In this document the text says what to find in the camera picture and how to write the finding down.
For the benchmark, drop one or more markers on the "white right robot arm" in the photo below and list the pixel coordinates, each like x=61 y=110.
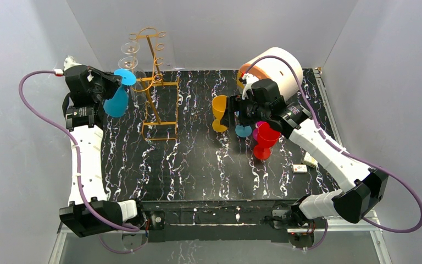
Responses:
x=361 y=187

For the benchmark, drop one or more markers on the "clear wine glass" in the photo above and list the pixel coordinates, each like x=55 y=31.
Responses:
x=128 y=63
x=130 y=48

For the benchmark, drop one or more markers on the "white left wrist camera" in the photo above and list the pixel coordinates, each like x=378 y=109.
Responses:
x=68 y=63

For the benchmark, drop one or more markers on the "round drawer cabinet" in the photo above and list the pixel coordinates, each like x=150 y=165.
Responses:
x=270 y=68

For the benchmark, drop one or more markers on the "red plastic wine glass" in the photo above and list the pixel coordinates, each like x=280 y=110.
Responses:
x=265 y=140

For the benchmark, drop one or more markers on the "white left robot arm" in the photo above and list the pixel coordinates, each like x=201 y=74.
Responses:
x=88 y=211

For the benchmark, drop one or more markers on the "gold wire wine glass rack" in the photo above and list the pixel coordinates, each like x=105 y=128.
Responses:
x=155 y=80

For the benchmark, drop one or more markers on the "cream rectangular box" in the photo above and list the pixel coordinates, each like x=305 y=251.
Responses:
x=309 y=161

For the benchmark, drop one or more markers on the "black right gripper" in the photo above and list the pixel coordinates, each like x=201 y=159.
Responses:
x=237 y=110

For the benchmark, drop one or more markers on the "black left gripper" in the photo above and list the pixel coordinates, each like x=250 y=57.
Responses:
x=108 y=82

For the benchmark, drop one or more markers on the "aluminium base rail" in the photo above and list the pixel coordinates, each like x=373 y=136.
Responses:
x=227 y=243

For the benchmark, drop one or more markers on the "black marble table mat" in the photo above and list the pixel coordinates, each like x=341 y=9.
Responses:
x=191 y=161

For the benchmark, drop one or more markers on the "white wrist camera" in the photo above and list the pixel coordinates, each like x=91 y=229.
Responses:
x=248 y=80
x=68 y=63

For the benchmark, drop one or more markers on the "magenta plastic wine glass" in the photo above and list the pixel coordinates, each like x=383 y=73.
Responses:
x=255 y=130

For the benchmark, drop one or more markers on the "small white box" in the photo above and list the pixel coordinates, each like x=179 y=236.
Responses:
x=299 y=168

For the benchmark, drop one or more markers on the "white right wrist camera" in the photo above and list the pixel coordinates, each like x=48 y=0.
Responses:
x=248 y=80

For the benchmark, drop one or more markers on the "light blue plastic wine glass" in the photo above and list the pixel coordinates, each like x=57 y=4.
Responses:
x=243 y=131

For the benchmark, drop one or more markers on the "orange plastic wine glass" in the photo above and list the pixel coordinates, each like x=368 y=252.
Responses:
x=219 y=104

